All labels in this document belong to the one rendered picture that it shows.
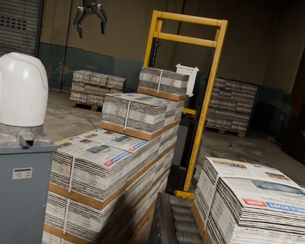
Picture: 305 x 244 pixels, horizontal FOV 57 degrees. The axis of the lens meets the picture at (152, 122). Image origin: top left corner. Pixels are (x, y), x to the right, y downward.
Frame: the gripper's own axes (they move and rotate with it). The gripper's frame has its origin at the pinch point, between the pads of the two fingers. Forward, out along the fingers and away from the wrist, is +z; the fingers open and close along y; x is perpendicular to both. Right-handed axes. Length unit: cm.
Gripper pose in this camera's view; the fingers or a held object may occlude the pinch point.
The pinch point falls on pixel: (92, 34)
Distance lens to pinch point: 171.2
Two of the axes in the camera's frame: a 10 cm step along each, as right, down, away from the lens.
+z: -0.6, 7.8, 6.2
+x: -5.7, -5.4, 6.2
